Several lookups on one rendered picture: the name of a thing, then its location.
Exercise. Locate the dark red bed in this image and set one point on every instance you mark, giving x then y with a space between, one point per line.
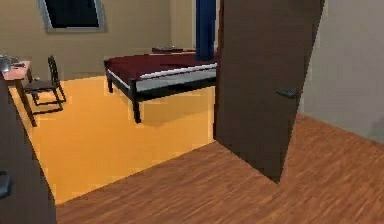
156 71

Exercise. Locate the black flat object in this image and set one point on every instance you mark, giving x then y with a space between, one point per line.
167 49

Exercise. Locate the blue curtain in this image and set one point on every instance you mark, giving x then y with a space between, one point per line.
205 28

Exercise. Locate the black chair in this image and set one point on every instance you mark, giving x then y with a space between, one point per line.
46 85

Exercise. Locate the grey framed window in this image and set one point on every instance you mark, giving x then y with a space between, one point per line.
71 15

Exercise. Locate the brown wooden table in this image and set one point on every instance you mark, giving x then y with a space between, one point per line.
20 78

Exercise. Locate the grey object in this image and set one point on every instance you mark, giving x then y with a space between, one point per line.
4 63

